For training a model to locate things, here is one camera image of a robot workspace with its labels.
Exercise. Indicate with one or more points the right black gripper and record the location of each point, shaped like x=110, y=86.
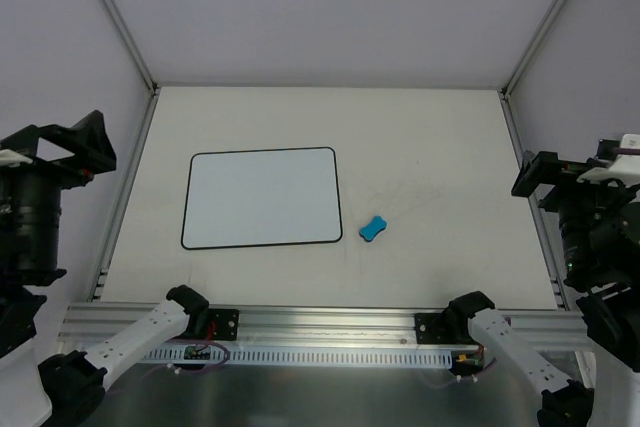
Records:
x=558, y=189

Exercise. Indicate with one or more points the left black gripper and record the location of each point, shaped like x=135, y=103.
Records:
x=55, y=167

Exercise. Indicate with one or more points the blue whiteboard eraser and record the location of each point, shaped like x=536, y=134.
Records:
x=373, y=228

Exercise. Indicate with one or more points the white whiteboard black frame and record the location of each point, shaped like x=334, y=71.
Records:
x=260, y=198

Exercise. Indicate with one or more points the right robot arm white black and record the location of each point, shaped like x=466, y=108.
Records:
x=601, y=257

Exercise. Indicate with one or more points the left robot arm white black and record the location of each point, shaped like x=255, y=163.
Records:
x=65, y=389

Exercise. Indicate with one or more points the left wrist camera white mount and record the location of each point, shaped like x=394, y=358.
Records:
x=10, y=158

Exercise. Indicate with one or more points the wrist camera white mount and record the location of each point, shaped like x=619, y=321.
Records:
x=616, y=159
x=10, y=158

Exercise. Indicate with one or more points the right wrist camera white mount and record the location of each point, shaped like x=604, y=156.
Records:
x=616, y=159

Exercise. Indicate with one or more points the left aluminium frame post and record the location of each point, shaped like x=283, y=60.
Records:
x=129, y=43

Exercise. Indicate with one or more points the aluminium frame post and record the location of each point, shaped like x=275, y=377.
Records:
x=129, y=43
x=541, y=32

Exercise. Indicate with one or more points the aluminium mounting rail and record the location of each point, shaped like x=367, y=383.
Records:
x=325, y=327

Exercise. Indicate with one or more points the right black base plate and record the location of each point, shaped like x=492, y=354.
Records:
x=433, y=329

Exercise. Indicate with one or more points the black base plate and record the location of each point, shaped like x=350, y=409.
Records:
x=222, y=324
x=433, y=329

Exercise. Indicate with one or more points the right aluminium frame post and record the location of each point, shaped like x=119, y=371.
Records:
x=541, y=32

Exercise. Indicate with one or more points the white slotted cable duct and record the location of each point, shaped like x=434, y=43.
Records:
x=255, y=355

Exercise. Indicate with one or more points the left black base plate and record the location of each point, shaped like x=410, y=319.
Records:
x=222, y=324

